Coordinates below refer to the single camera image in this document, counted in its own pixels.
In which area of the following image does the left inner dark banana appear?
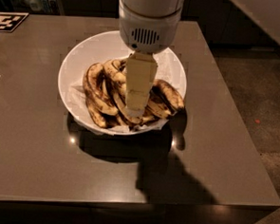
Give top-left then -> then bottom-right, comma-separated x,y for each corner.
87,63 -> 110,103

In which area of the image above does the black white fiducial marker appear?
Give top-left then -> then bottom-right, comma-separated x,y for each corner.
0,11 -> 29,33

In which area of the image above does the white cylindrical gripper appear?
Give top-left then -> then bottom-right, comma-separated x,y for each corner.
119,0 -> 183,117

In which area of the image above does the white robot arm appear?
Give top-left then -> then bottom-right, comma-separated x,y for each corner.
119,0 -> 184,117

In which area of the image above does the left outer curved banana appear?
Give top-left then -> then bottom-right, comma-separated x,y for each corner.
83,71 -> 119,116

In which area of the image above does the spotted banana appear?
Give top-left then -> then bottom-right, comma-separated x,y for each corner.
103,60 -> 126,96
153,79 -> 184,111

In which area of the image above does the long centre-right banana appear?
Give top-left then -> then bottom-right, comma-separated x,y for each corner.
147,93 -> 172,120

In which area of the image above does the bottom left banana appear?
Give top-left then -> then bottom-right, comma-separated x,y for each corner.
85,99 -> 108,129

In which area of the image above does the lower centre banana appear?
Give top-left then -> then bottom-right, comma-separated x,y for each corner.
112,91 -> 141,124

